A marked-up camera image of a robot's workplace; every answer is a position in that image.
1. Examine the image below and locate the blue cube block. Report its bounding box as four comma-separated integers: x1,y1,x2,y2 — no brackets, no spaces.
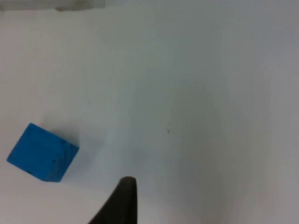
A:
6,123,79,183

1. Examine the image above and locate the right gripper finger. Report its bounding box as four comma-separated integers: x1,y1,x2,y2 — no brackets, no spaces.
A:
87,176,139,224

